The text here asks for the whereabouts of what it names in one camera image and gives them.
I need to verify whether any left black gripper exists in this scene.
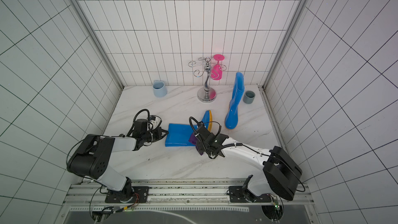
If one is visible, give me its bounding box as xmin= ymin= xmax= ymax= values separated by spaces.
xmin=142 ymin=127 xmax=169 ymax=143

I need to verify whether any blue rubber boot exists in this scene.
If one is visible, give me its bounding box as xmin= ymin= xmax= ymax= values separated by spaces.
xmin=165 ymin=110 xmax=212 ymax=147
xmin=225 ymin=72 xmax=245 ymax=130

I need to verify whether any purple cloth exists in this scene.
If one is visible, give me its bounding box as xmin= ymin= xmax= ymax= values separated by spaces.
xmin=188 ymin=133 xmax=205 ymax=156

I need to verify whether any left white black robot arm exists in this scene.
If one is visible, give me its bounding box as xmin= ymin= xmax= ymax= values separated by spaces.
xmin=66 ymin=117 xmax=169 ymax=192

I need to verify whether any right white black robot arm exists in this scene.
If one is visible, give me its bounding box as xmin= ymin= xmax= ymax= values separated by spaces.
xmin=190 ymin=122 xmax=302 ymax=202

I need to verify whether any light blue mug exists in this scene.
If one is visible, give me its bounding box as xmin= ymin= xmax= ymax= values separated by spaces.
xmin=152 ymin=80 xmax=167 ymax=97

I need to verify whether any chrome glass holder stand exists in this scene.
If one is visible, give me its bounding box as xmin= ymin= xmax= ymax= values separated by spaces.
xmin=188 ymin=57 xmax=227 ymax=103

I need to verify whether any grey-teal cup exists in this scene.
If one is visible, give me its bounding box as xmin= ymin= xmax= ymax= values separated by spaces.
xmin=243 ymin=90 xmax=256 ymax=104

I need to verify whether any pink wine glass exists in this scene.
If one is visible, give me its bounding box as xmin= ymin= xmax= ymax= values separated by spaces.
xmin=211 ymin=54 xmax=225 ymax=80

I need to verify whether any aluminium mounting rail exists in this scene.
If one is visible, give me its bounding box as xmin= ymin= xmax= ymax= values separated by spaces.
xmin=64 ymin=179 xmax=315 ymax=213

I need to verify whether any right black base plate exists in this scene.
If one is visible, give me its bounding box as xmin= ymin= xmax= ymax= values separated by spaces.
xmin=227 ymin=186 xmax=272 ymax=203

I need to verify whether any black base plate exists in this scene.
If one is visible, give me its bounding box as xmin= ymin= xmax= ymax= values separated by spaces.
xmin=227 ymin=186 xmax=272 ymax=203
xmin=105 ymin=186 xmax=150 ymax=204

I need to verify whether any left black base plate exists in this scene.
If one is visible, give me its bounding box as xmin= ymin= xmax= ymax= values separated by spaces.
xmin=105 ymin=186 xmax=150 ymax=204

